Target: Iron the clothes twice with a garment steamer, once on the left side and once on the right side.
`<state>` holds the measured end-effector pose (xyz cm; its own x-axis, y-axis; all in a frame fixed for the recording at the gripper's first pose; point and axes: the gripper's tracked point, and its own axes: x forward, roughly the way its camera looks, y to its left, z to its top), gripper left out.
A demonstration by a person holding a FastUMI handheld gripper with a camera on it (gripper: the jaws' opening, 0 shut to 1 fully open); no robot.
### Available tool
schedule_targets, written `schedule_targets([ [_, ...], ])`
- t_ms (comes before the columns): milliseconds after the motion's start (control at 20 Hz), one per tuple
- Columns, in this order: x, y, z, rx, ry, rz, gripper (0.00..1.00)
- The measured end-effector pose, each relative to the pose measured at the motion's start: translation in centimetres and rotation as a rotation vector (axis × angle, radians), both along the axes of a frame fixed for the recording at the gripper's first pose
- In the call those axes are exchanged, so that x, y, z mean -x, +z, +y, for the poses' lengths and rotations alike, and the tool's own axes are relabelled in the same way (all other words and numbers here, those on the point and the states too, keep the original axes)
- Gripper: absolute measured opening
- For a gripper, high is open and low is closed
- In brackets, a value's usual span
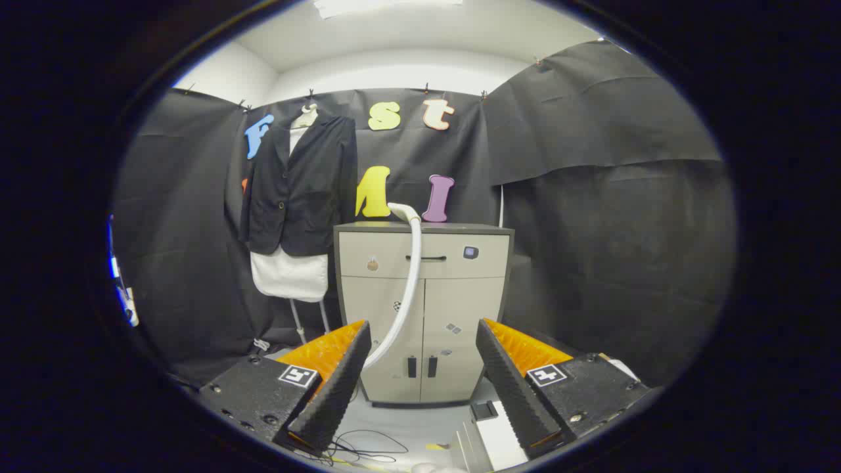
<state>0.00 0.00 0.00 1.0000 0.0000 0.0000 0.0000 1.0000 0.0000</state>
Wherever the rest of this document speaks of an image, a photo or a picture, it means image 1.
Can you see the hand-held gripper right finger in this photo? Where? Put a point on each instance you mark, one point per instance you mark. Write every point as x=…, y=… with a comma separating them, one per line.
x=509, y=387

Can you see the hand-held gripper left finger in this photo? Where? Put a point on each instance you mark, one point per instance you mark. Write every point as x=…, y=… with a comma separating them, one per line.
x=338, y=387

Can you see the black jacket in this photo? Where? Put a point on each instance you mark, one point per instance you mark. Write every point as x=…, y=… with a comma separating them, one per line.
x=302, y=190

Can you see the small black box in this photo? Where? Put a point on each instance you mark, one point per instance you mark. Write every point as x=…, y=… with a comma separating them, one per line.
x=484, y=410

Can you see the white flat box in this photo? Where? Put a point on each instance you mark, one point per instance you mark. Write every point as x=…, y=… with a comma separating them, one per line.
x=502, y=440

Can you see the grey cabinet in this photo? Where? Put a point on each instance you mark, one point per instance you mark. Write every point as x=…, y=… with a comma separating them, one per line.
x=460, y=309

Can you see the black backdrop cloth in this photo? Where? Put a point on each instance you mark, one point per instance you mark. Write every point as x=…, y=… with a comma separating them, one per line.
x=624, y=230

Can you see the blue white printed board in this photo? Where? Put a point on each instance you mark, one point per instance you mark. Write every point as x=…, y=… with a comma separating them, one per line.
x=129, y=309

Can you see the ceiling light panel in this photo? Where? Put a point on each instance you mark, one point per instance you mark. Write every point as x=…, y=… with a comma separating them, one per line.
x=381, y=5

